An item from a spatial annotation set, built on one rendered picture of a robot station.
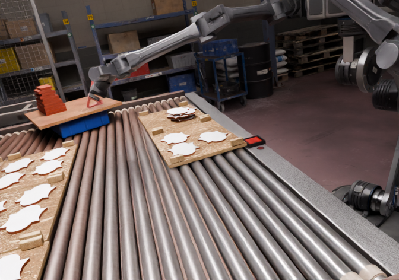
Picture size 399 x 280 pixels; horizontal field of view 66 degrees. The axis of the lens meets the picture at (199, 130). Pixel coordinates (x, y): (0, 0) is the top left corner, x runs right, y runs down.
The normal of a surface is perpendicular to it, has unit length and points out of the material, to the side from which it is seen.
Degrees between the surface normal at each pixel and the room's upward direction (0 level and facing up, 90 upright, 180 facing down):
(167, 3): 88
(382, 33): 87
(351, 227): 0
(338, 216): 0
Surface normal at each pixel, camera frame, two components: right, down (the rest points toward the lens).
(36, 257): -0.15, -0.93
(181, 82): 0.25, 0.30
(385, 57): -0.96, -0.07
